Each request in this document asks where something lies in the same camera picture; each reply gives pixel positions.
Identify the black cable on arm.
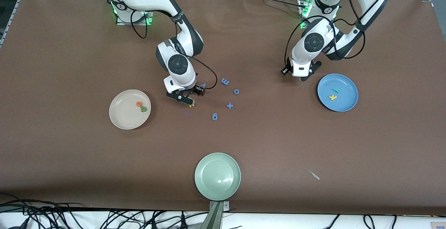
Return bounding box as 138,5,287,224
285,0,366,71
130,9,217,90

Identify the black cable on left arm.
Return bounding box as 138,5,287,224
285,0,366,71

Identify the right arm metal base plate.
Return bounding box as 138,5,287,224
116,2,154,25

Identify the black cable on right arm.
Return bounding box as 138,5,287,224
130,9,217,90

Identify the pale green plate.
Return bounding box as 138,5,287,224
194,152,241,201

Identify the aluminium camera mount post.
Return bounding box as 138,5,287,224
199,201,230,229

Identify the brown table cover sheet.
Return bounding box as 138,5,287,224
0,0,446,216

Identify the beige plate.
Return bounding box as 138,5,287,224
109,89,152,130

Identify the blue plate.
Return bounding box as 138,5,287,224
317,73,359,112

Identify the black floor cable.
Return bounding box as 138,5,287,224
150,211,209,229
0,206,74,229
362,214,376,229
0,191,84,212
322,214,340,229
101,211,150,229

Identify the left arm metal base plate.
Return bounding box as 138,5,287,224
299,0,337,30

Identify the black cable at arm base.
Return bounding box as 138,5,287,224
244,0,306,9

